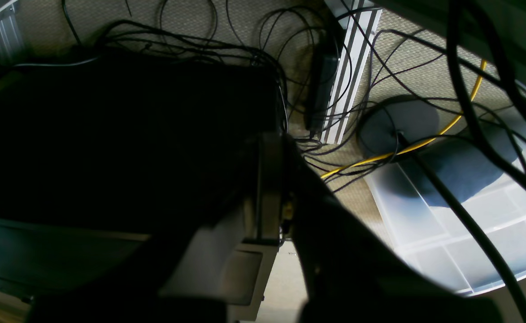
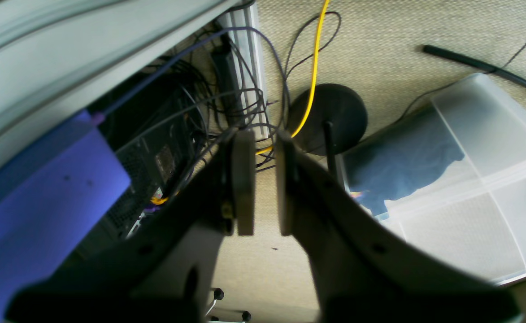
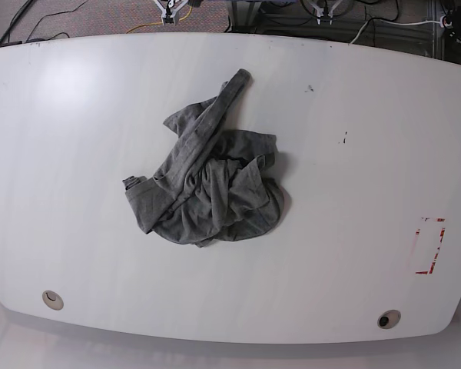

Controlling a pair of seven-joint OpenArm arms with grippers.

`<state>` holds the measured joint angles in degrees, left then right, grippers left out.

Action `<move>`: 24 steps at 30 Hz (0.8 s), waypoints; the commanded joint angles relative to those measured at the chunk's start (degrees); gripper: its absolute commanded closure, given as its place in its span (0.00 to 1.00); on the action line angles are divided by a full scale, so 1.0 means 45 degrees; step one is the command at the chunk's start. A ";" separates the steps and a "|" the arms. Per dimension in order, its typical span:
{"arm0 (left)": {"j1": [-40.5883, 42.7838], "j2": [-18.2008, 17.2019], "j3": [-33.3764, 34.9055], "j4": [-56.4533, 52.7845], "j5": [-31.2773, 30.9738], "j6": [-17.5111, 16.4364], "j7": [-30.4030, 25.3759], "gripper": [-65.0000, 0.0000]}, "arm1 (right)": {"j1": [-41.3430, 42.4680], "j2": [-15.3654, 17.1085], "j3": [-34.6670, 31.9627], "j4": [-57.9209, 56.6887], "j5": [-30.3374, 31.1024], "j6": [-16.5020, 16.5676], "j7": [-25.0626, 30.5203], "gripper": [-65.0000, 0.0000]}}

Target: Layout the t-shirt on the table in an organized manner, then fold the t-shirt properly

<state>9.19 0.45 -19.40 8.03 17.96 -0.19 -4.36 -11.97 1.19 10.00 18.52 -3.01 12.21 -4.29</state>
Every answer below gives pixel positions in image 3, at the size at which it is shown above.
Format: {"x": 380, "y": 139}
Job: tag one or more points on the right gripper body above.
{"x": 170, "y": 10}

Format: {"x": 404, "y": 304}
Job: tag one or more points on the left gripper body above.
{"x": 323, "y": 10}

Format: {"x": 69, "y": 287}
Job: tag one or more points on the grey t-shirt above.
{"x": 211, "y": 186}

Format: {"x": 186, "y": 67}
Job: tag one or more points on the white power strip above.
{"x": 446, "y": 21}

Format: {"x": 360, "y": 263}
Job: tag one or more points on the red tape rectangle marking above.
{"x": 428, "y": 241}

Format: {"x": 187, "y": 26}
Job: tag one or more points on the aluminium frame stand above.
{"x": 242, "y": 14}

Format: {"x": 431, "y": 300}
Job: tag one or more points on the left table cable grommet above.
{"x": 52, "y": 300}

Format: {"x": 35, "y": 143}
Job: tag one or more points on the table cable grommet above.
{"x": 389, "y": 319}
{"x": 52, "y": 300}

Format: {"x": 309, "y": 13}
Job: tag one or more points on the right table cable grommet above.
{"x": 389, "y": 319}

